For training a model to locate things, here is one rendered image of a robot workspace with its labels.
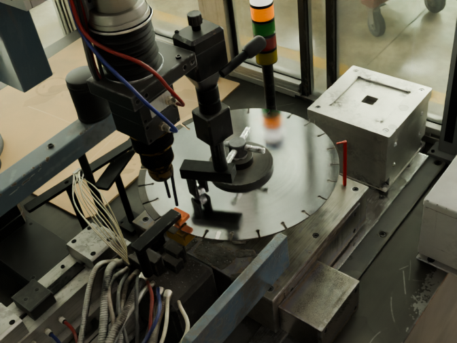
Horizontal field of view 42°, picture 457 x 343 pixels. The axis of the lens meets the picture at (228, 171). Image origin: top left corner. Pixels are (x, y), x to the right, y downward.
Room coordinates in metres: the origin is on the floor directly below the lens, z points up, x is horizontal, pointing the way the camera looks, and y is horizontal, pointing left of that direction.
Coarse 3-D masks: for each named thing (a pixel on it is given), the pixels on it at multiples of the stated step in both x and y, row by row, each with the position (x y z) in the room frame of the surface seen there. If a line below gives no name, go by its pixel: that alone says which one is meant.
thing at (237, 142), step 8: (248, 128) 0.81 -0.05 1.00; (240, 136) 0.79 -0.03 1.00; (224, 144) 0.78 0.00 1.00; (232, 144) 0.76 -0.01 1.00; (240, 144) 0.76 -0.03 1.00; (232, 152) 0.75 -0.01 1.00; (240, 152) 0.76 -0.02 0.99; (264, 152) 0.74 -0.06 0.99; (232, 160) 0.74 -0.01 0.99; (240, 160) 0.76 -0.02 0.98
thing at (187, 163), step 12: (216, 156) 0.69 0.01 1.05; (180, 168) 0.71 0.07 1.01; (192, 168) 0.71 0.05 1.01; (204, 168) 0.70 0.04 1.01; (216, 168) 0.69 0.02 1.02; (228, 168) 0.70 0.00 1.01; (192, 180) 0.70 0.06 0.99; (204, 180) 0.70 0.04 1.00; (216, 180) 0.69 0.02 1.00; (228, 180) 0.68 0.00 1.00; (192, 192) 0.71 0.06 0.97
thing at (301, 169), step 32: (192, 128) 0.90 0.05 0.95; (256, 128) 0.87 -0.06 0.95; (288, 128) 0.85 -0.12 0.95; (288, 160) 0.76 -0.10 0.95; (320, 160) 0.75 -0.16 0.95; (160, 192) 0.74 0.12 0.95; (224, 192) 0.71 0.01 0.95; (256, 192) 0.70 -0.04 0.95; (288, 192) 0.69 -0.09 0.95; (320, 192) 0.68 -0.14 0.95; (192, 224) 0.65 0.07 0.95; (224, 224) 0.64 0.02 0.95; (256, 224) 0.63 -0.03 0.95; (288, 224) 0.62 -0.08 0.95
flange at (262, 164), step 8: (248, 144) 0.81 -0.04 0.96; (256, 144) 0.81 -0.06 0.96; (248, 152) 0.77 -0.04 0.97; (256, 152) 0.79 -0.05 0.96; (248, 160) 0.75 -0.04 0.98; (256, 160) 0.77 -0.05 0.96; (264, 160) 0.76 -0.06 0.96; (272, 160) 0.76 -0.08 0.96; (240, 168) 0.75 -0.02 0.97; (248, 168) 0.75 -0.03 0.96; (256, 168) 0.75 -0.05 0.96; (264, 168) 0.74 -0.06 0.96; (272, 168) 0.75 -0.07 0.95; (240, 176) 0.73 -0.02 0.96; (248, 176) 0.73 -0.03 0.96; (256, 176) 0.73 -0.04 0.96; (264, 176) 0.73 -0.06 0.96; (224, 184) 0.72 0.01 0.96; (232, 184) 0.72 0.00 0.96; (240, 184) 0.71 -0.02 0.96; (248, 184) 0.71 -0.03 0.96; (256, 184) 0.72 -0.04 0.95
